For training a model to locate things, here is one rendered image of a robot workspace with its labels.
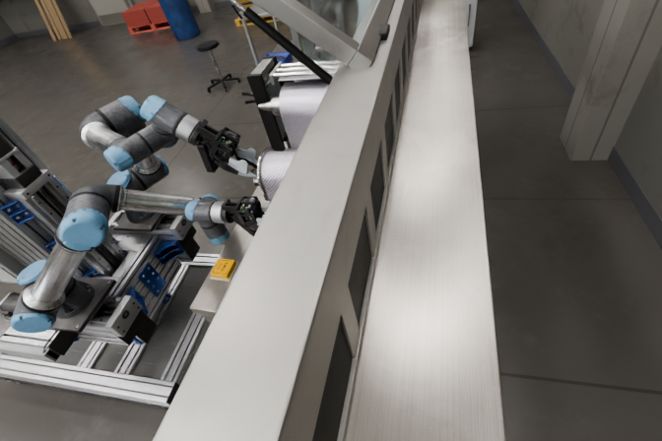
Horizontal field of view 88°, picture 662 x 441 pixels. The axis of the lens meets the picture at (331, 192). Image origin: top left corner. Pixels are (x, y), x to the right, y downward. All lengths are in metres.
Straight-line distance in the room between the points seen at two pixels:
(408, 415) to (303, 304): 0.23
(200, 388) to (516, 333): 1.97
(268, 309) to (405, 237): 0.34
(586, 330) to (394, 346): 1.84
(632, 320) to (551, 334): 0.41
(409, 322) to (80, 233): 1.00
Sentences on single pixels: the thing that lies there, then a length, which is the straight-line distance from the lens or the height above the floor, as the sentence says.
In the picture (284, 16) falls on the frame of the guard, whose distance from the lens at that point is 0.61.
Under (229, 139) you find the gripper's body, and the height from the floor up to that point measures 1.38.
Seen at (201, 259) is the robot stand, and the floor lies 0.23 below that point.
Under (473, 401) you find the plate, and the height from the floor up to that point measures 1.44.
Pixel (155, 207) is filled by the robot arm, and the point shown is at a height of 1.14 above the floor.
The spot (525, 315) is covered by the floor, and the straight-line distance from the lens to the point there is 2.22.
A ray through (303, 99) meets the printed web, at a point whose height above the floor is 1.39.
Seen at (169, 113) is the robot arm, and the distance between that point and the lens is 1.09.
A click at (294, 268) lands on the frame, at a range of 0.30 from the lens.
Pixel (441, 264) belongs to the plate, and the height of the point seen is 1.44.
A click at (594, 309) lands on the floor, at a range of 2.35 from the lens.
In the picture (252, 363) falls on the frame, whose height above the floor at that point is 1.65.
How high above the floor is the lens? 1.89
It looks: 42 degrees down
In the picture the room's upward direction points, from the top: 14 degrees counter-clockwise
